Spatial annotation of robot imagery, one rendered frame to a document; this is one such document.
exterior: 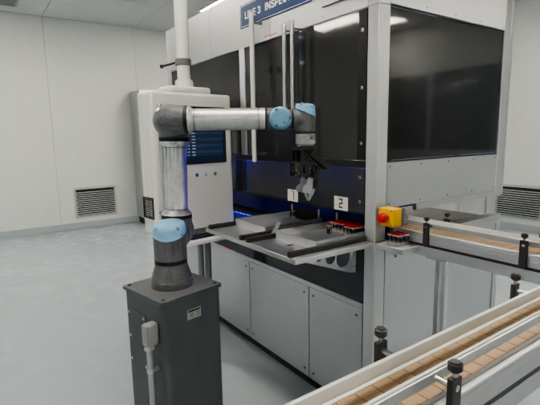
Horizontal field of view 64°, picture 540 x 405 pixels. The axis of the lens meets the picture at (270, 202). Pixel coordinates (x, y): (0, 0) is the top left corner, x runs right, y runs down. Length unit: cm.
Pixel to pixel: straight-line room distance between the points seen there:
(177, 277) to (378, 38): 115
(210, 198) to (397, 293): 114
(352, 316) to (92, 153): 548
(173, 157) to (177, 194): 14
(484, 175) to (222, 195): 140
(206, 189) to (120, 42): 494
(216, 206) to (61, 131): 456
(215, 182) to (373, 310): 114
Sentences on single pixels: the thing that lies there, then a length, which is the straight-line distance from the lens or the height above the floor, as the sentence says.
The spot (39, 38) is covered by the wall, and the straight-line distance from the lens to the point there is 691.
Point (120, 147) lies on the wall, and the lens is 698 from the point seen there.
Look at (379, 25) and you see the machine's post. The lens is 179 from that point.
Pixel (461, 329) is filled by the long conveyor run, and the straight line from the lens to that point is 89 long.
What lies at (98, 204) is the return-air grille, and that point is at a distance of 694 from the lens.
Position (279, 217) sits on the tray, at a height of 89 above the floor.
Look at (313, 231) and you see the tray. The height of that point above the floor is 88.
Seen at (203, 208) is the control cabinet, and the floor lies 92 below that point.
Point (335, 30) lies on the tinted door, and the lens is 196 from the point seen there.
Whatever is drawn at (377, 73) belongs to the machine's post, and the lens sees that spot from 176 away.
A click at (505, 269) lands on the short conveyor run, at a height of 86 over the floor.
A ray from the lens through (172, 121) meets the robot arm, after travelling 150.
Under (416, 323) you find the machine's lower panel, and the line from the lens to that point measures 216.
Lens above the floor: 132
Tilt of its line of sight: 9 degrees down
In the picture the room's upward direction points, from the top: 1 degrees counter-clockwise
